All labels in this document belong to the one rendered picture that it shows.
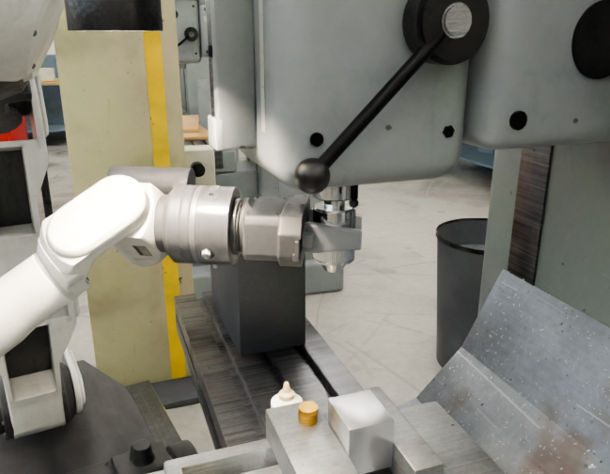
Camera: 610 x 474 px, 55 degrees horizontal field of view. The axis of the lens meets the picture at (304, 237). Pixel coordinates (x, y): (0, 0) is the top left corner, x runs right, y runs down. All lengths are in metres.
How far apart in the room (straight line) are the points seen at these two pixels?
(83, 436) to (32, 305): 0.87
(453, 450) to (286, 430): 0.20
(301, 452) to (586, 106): 0.44
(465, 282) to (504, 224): 1.57
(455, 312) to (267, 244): 2.08
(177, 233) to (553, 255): 0.55
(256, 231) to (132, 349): 2.02
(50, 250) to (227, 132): 0.23
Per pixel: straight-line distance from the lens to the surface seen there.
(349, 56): 0.51
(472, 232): 2.92
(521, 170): 0.96
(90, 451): 1.47
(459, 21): 0.52
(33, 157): 1.13
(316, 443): 0.66
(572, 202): 0.89
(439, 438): 0.75
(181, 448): 1.38
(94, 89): 2.30
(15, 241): 1.15
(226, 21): 0.56
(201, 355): 1.04
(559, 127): 0.62
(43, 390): 1.37
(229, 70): 0.56
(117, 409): 1.59
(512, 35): 0.57
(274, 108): 0.52
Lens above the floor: 1.44
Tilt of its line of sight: 19 degrees down
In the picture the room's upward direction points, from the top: straight up
